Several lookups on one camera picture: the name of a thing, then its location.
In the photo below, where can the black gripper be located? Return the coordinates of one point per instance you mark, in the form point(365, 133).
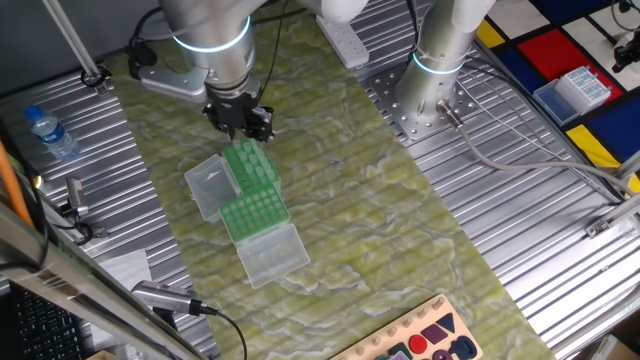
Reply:
point(234, 107)

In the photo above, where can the green rack pipette tip box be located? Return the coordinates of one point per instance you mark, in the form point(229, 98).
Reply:
point(275, 257)
point(210, 187)

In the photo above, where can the white power strip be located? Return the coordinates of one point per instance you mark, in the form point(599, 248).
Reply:
point(350, 47)

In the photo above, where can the green marble pattern mat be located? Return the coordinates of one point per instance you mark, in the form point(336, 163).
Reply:
point(350, 200)

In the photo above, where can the black tool at right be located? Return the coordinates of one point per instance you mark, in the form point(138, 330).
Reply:
point(76, 195)

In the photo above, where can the slim aluminium pole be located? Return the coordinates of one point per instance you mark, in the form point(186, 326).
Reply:
point(71, 40)

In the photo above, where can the clear water bottle blue cap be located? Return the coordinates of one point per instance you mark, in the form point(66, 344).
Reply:
point(52, 135)

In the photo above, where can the orange tube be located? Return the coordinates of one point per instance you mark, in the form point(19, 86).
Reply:
point(12, 185)

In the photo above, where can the wooden shape puzzle board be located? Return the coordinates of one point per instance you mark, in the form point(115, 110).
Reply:
point(412, 330)

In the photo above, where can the teal puzzle piece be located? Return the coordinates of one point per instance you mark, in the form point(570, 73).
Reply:
point(398, 350)

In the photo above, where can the red circle puzzle piece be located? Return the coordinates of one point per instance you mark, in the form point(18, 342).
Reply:
point(418, 344)

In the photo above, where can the lilac puzzle piece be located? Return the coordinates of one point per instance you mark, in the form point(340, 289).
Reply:
point(400, 357)

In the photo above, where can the purple square puzzle piece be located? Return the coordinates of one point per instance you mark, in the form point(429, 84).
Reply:
point(434, 334)

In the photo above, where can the black keyboard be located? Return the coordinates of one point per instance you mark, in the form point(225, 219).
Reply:
point(40, 330)

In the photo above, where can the navy triangle puzzle piece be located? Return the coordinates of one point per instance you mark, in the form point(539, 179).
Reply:
point(447, 321)

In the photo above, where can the navy rounded puzzle piece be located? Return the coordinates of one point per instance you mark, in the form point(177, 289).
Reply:
point(451, 347)

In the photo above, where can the purple rounded puzzle piece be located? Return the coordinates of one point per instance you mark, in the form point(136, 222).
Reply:
point(442, 356)

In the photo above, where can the red blue yellow cloth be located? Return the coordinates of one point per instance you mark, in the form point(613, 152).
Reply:
point(550, 55)

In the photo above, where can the small white rack tip box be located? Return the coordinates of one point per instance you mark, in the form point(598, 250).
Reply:
point(585, 82)

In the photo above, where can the aluminium extrusion bar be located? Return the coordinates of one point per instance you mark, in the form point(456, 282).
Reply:
point(631, 167)
point(620, 212)

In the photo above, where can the dark robot end tool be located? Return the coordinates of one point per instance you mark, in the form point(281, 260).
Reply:
point(627, 52)

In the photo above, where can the brown cardboard box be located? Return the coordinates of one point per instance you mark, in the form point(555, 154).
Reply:
point(620, 350)

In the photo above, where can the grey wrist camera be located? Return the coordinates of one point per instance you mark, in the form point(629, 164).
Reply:
point(175, 85)

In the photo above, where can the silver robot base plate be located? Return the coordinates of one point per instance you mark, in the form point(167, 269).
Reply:
point(400, 127)

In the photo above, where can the silver depth camera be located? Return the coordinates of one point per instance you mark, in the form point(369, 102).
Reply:
point(160, 296)

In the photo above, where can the grey aluminium frame rail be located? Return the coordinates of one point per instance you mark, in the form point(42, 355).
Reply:
point(50, 265)

